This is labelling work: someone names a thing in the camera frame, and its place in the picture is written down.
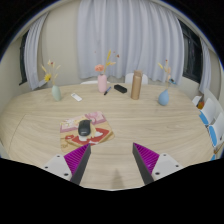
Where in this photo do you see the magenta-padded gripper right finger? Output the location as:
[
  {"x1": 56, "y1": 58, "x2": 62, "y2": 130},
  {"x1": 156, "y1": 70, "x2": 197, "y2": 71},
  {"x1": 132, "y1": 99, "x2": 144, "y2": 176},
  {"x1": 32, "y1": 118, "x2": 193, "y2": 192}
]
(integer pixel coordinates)
[{"x1": 132, "y1": 142, "x2": 183, "y2": 186}]

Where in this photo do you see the black rectangular case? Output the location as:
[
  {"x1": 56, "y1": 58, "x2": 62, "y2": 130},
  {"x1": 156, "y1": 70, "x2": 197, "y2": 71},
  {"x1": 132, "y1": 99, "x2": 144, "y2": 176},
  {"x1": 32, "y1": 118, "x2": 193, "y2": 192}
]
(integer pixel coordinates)
[{"x1": 113, "y1": 84, "x2": 128, "y2": 94}]

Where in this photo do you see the white remote control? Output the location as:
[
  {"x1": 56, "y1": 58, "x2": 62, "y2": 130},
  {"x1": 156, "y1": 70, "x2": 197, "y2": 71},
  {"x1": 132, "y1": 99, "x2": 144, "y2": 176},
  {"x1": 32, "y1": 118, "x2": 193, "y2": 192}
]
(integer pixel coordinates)
[{"x1": 70, "y1": 92, "x2": 83, "y2": 102}]

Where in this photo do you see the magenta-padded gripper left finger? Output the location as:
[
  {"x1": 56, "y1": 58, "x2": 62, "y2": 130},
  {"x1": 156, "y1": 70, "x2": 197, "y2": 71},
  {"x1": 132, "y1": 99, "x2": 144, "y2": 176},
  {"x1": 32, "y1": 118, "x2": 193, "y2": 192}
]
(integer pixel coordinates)
[{"x1": 42, "y1": 143, "x2": 92, "y2": 186}]

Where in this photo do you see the black computer mouse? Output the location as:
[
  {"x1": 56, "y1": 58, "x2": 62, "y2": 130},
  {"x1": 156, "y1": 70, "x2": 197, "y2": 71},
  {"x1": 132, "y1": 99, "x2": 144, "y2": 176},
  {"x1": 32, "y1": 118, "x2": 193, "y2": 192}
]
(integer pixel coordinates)
[{"x1": 77, "y1": 119, "x2": 93, "y2": 137}]

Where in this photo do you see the copper thermos bottle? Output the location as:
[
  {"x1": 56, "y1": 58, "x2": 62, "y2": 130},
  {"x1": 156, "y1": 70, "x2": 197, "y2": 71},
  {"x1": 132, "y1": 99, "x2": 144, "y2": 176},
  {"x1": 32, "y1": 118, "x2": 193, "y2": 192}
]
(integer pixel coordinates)
[{"x1": 130, "y1": 69, "x2": 144, "y2": 101}]

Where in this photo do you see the narrow white curtain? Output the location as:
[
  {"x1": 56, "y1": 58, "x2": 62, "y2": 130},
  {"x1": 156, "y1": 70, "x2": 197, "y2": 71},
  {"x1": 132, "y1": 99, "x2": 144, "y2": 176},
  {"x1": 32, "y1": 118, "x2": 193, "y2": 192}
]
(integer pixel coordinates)
[
  {"x1": 23, "y1": 12, "x2": 51, "y2": 91},
  {"x1": 198, "y1": 39, "x2": 212, "y2": 98}
]

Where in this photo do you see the wide white curtain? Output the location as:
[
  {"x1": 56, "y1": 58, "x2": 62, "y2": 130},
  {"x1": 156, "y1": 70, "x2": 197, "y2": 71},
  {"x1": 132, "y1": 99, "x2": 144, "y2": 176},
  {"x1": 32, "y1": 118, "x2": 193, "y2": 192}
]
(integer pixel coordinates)
[{"x1": 76, "y1": 0, "x2": 185, "y2": 86}]

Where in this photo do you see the pink vase with orange flowers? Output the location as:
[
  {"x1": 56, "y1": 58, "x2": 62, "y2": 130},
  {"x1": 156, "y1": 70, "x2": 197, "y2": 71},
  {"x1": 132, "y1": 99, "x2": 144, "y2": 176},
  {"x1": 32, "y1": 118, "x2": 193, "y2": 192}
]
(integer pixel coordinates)
[{"x1": 93, "y1": 49, "x2": 120, "y2": 94}]

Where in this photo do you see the blue vase with dried flowers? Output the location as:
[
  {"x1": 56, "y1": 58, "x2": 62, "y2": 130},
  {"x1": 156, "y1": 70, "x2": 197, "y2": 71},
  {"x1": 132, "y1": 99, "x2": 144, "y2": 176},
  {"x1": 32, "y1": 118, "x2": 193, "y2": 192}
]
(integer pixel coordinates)
[{"x1": 157, "y1": 59, "x2": 177, "y2": 107}]

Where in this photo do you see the green vase with yellow flowers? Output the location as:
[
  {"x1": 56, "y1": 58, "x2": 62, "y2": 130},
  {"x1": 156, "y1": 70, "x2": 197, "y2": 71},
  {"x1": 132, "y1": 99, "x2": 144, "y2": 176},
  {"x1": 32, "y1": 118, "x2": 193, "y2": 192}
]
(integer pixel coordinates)
[{"x1": 40, "y1": 59, "x2": 62, "y2": 102}]

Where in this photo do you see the dark window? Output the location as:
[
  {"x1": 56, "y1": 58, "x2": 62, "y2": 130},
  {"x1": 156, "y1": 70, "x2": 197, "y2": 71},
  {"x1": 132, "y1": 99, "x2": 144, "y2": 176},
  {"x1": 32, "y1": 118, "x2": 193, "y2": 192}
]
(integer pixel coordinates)
[
  {"x1": 18, "y1": 30, "x2": 30, "y2": 86},
  {"x1": 178, "y1": 19, "x2": 203, "y2": 84}
]

